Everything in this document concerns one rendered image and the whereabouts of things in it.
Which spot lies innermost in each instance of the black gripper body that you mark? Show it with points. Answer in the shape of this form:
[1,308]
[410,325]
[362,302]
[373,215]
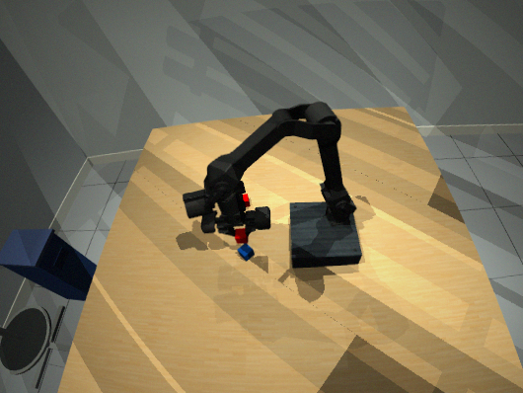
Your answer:
[260,217]

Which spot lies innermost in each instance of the blue cube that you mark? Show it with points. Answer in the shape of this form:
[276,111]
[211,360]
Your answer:
[245,251]

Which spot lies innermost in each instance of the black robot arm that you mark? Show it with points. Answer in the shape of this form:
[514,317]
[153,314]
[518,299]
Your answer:
[223,185]

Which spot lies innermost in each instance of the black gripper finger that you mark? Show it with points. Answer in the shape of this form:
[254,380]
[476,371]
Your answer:
[249,230]
[230,231]

